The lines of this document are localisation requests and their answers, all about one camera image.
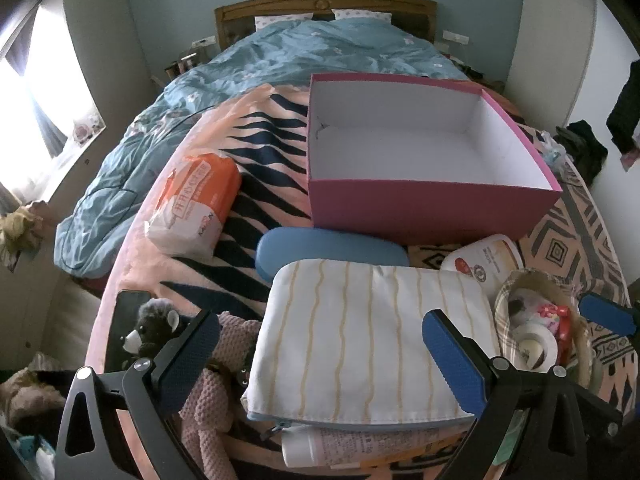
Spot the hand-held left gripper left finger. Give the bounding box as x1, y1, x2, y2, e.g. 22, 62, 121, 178
52, 310, 223, 480

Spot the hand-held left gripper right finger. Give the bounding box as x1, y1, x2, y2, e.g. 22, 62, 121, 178
421, 309, 626, 480

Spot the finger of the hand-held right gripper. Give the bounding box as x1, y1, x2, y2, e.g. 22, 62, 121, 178
577, 292, 640, 338

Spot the plaid headband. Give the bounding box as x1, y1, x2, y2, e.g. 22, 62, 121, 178
492, 267, 596, 391

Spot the striped white zipper pouch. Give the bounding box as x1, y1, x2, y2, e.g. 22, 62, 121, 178
241, 259, 502, 432

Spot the white bottle with orange label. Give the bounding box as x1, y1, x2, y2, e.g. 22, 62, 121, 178
440, 234, 523, 281

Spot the pink cardboard box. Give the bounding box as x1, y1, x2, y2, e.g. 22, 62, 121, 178
306, 72, 565, 246

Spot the blue glasses case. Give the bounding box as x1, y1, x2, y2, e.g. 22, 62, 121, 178
256, 227, 412, 286

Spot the pink knitted plush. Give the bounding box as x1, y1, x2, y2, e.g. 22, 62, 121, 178
177, 311, 261, 480

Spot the red tape dispenser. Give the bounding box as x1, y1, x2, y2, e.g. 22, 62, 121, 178
552, 305, 576, 366

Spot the black teddy bear plush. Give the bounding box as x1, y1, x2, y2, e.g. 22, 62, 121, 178
120, 298, 201, 368

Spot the floral patterned pouch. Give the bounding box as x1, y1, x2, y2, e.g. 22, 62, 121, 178
530, 300, 561, 331

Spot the white tape roll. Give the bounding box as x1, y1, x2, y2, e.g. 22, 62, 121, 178
512, 322, 558, 372

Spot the black phone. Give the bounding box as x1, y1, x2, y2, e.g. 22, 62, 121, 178
104, 290, 153, 373

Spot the white capped lotion tube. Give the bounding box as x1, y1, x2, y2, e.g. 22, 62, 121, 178
281, 422, 471, 468

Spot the dark clothes pile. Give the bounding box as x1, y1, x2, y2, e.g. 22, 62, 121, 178
555, 120, 608, 186

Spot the orange white tissue pack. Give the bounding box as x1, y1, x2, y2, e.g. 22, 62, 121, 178
144, 155, 242, 262

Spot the clear plastic bag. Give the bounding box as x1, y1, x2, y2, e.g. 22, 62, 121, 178
537, 130, 568, 171

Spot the hanging dark garment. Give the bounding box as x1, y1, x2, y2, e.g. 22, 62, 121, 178
606, 60, 640, 156

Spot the yellowish crumpled cloth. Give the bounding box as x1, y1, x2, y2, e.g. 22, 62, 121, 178
0, 200, 51, 261

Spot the peach patterned blanket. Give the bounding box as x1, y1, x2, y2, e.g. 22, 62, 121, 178
85, 82, 633, 480

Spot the small windowsill ornament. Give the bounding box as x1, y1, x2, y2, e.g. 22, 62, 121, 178
72, 120, 101, 143

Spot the window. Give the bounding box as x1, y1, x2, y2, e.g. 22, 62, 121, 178
0, 0, 106, 201

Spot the grey curtain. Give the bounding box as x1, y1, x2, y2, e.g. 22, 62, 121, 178
5, 25, 68, 146

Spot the blue floral duvet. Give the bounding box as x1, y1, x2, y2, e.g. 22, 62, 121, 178
54, 19, 473, 278

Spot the dotted white pillow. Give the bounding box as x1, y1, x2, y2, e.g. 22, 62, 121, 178
334, 9, 392, 23
255, 15, 311, 31

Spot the wooden headboard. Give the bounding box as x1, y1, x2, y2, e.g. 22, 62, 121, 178
215, 0, 438, 53

